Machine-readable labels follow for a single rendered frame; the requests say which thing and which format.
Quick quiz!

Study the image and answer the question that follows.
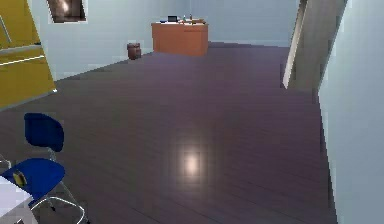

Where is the yellow fridge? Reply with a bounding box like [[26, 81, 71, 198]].
[[0, 0, 58, 110]]

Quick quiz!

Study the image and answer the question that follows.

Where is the brown waste bin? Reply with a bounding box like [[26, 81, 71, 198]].
[[126, 42, 142, 61]]

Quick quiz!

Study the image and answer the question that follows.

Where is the small yellow black object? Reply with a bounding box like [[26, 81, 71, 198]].
[[13, 171, 28, 188]]

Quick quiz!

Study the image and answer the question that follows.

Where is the dark framed picture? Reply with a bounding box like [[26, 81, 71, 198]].
[[46, 0, 89, 24]]

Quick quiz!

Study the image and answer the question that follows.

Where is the white table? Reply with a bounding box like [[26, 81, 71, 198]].
[[0, 175, 40, 224]]

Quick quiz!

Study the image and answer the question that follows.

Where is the grey fridge handle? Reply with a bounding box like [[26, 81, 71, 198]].
[[0, 15, 12, 45]]

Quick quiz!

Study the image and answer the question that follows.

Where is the grey room door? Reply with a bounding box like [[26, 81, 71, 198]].
[[282, 0, 349, 92]]

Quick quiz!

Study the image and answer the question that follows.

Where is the blue chair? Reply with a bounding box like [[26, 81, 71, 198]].
[[0, 112, 90, 224]]

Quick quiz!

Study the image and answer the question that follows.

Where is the orange wooden counter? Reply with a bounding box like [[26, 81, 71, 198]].
[[151, 20, 210, 57]]

